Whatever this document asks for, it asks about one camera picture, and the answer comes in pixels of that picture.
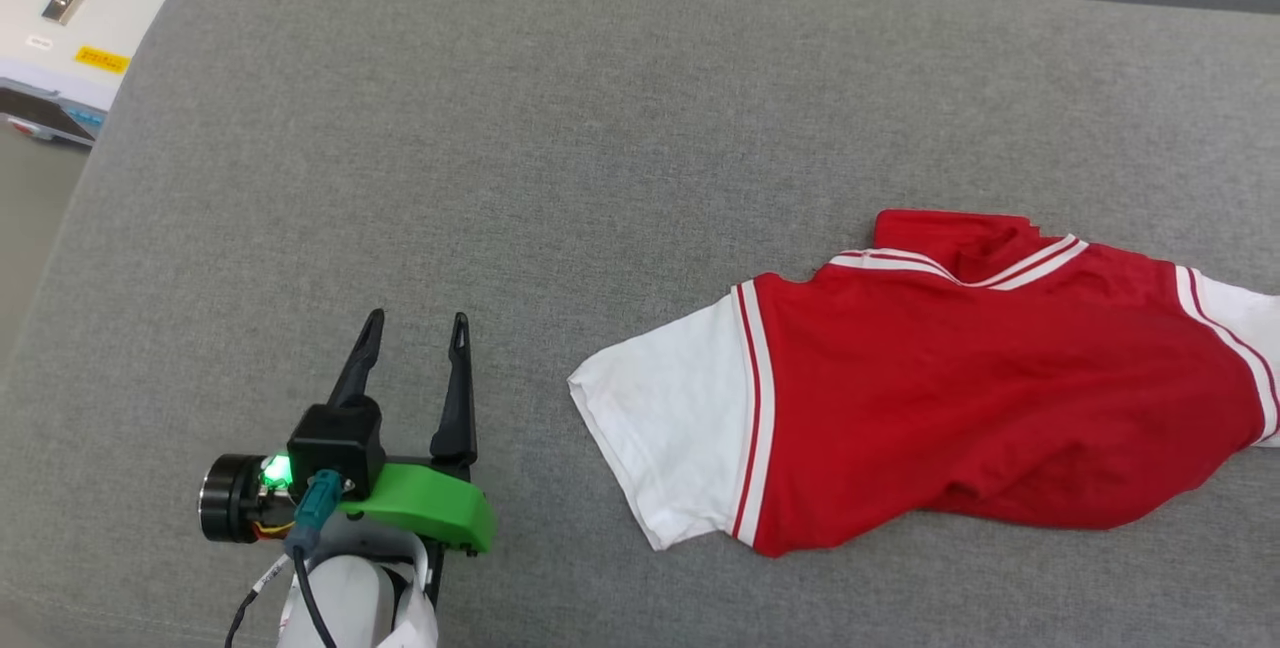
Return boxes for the red and white shirt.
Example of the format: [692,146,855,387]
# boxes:
[568,209,1280,557]

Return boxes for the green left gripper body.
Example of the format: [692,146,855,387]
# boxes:
[200,455,498,554]

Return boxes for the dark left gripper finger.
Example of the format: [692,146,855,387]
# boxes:
[430,313,478,461]
[328,308,386,409]

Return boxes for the teal camera cable plug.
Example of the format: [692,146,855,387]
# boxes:
[290,470,346,554]

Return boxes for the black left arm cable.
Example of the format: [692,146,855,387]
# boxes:
[225,543,337,648]

